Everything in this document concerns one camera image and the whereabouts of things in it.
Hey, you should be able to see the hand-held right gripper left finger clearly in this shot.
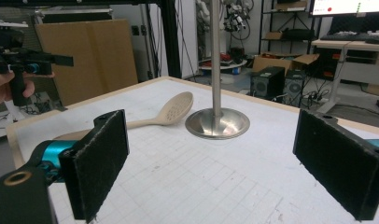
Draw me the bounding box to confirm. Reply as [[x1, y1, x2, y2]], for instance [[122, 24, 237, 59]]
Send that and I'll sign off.
[[59, 109, 130, 224]]

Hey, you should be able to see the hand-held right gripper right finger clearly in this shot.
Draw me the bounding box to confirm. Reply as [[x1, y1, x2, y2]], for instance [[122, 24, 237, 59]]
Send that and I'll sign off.
[[292, 109, 379, 221]]

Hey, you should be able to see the beige slotted spoon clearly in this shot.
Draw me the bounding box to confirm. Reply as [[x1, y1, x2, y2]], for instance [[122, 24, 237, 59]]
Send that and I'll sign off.
[[53, 91, 195, 141]]

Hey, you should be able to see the brown cardboard sheet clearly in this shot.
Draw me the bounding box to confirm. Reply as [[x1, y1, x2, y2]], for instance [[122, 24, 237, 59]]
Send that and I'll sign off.
[[35, 18, 139, 106]]

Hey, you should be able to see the black computer tower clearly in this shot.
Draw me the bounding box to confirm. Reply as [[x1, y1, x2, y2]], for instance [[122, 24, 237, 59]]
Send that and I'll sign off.
[[250, 65, 286, 101], [284, 69, 307, 106]]

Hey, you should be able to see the white desk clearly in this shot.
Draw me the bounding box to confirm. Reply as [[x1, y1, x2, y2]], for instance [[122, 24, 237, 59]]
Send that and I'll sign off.
[[311, 38, 379, 115]]

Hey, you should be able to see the white grid mat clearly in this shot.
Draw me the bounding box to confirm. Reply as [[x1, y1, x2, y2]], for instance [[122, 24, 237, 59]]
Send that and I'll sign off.
[[14, 77, 379, 224]]

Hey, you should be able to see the open cardboard box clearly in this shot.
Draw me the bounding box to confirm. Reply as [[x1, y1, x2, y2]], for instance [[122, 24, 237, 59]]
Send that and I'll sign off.
[[252, 53, 320, 74]]

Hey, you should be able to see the black keyboard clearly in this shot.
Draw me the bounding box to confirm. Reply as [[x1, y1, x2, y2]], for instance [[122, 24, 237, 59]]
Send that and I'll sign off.
[[319, 31, 379, 43]]

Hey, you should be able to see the metal utensil stand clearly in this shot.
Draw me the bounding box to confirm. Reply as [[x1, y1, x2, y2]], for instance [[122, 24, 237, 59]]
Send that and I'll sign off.
[[185, 0, 251, 141]]

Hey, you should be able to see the black shelf rack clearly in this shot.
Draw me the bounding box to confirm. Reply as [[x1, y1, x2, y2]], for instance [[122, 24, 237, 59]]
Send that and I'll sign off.
[[259, 0, 314, 55]]

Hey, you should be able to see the white round platform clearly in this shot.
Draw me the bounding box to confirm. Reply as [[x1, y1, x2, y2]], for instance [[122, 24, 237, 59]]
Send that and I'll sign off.
[[199, 59, 248, 77]]

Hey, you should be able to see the computer monitor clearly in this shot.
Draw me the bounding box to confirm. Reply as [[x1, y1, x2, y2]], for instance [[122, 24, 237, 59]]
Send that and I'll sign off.
[[308, 0, 379, 17]]

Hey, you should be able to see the black metal frame post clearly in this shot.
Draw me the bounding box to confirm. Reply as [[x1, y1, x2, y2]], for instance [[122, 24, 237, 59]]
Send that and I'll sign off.
[[159, 0, 182, 79]]

